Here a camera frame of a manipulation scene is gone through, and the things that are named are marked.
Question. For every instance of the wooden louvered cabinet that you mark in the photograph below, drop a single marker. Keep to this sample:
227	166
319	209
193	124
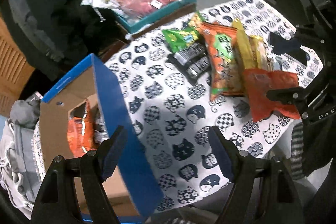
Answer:
15	71

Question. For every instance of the green peanut snack bag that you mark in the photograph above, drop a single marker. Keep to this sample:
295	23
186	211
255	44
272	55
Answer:
176	39

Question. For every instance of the red orange snack bag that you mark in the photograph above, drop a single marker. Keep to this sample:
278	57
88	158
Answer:
258	82

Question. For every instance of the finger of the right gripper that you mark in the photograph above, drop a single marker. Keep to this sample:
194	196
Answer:
290	96
292	47

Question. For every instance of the grey clothes pile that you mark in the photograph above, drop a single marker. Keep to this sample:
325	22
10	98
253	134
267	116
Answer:
20	177

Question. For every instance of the black snack bag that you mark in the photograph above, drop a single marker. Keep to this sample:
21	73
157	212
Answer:
192	62

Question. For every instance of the cat pattern tablecloth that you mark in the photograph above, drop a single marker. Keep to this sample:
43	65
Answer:
172	118

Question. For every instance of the teal cardboard box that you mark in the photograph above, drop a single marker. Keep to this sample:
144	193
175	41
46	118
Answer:
165	15

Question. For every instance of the orange green snack bag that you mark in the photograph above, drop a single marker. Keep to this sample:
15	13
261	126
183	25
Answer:
225	76

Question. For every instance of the black hanging coat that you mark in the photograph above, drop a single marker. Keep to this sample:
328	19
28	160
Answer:
54	35

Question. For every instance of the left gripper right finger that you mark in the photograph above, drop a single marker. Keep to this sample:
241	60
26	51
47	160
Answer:
278	202

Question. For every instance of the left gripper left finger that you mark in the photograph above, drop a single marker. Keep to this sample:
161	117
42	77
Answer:
57	200

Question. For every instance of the blue cardboard box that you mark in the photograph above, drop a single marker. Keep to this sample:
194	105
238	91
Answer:
132	190

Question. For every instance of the orange snack bag in box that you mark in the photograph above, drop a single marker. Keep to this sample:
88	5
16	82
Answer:
80	132

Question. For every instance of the gold long snack pack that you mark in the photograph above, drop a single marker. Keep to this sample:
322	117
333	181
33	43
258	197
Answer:
250	51

